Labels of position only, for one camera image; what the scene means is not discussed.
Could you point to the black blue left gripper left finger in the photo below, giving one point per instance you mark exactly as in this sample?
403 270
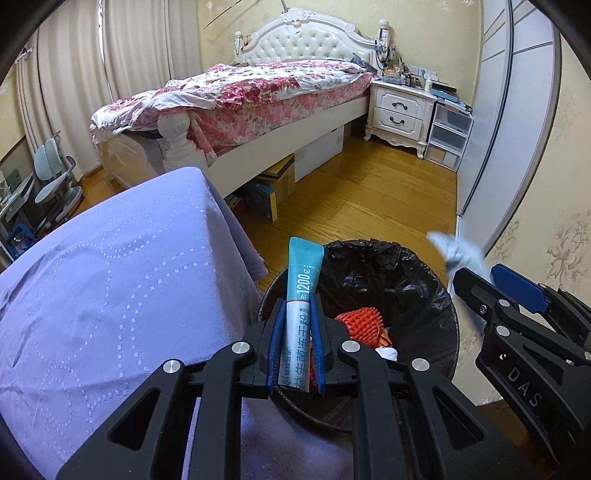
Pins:
183 421

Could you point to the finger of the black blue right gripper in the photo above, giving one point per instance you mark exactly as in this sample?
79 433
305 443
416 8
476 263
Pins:
560 336
519 288

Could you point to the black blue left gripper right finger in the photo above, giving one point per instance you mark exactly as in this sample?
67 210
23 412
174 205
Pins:
409 420

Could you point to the red foam fruit net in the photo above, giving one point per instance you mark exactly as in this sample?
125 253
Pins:
364 325

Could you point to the silver white sachet packet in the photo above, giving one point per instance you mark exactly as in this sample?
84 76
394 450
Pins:
458 253

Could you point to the teal white tube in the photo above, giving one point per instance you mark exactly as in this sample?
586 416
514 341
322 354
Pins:
303 269

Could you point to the orange plastic wrapper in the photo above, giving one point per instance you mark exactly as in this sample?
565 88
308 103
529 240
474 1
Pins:
385 341

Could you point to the black trash bin with bag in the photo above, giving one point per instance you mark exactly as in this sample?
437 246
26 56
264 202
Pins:
418 313

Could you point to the purple bed sheet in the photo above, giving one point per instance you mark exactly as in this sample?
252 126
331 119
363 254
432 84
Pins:
160 271

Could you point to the translucent plastic drawer unit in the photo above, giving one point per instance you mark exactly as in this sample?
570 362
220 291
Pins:
449 135

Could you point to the white sliding wardrobe door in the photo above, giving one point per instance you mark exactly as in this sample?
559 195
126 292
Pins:
514 108

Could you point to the blue box under bed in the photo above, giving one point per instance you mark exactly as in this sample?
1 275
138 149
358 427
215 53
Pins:
261 198

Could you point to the cardboard box under bed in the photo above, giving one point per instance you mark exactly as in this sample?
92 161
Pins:
281 177

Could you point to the white nightstand with drawers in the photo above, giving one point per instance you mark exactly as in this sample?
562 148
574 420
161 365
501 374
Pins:
400 115

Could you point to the white storage box under bed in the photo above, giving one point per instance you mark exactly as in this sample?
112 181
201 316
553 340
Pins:
317 153

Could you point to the white study desk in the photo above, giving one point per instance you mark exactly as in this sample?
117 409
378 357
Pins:
12 207

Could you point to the light blue desk chair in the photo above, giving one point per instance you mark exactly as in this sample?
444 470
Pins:
60 194

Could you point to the pink floral quilt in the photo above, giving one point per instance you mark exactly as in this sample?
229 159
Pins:
229 106

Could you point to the white bed with tufted headboard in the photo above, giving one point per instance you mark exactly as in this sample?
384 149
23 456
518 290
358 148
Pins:
297 34

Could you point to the beige curtains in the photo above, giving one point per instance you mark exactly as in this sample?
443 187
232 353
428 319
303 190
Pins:
90 53

